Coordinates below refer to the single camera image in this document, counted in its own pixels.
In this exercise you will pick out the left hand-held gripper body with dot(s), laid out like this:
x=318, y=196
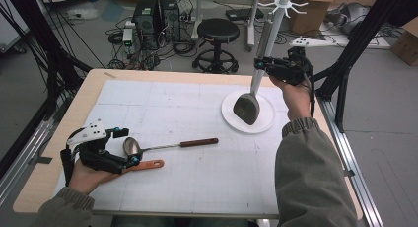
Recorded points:
x=98, y=156

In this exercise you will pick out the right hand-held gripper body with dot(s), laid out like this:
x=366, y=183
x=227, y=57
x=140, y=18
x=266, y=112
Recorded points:
x=289, y=70

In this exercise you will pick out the steel spatula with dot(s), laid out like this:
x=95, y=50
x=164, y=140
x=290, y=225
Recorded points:
x=246, y=108

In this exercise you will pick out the white utensil rack with hooks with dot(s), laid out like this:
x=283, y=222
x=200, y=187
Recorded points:
x=264, y=118

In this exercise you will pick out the person's left hand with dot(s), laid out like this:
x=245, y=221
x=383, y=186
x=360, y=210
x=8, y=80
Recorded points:
x=88, y=179

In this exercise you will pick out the person's right hand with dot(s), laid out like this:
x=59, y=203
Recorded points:
x=297, y=98

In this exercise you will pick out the black flat box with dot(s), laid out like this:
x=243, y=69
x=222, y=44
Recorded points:
x=244, y=14

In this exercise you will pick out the black round stool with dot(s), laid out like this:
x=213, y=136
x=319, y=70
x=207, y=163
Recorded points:
x=218, y=31

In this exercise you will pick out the black tape piece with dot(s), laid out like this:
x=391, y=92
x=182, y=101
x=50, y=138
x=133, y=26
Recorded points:
x=41, y=160

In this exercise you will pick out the tall cardboard box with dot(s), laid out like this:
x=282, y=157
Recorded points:
x=315, y=13

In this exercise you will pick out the white grid mat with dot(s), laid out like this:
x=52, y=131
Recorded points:
x=184, y=115

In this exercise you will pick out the white floor board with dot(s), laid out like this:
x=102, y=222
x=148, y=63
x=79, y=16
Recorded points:
x=355, y=41

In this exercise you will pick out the grey bag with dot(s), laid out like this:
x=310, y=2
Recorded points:
x=351, y=18

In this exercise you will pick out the small white device green light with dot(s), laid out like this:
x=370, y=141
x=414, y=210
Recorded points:
x=127, y=36

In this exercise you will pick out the slim black computer tower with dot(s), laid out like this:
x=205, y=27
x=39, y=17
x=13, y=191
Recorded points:
x=171, y=16

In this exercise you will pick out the large black computer tower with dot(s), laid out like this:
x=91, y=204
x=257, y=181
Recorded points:
x=146, y=19

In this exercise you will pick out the low cardboard box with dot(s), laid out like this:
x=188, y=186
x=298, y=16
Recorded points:
x=405, y=44

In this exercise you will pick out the white stand frame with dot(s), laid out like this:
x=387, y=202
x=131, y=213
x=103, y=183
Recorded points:
x=252, y=23

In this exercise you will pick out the aluminium rail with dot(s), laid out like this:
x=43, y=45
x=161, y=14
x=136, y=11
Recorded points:
x=23, y=148
x=358, y=174

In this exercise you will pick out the black metal frame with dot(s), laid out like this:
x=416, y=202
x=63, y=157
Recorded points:
x=26, y=29
x=361, y=36

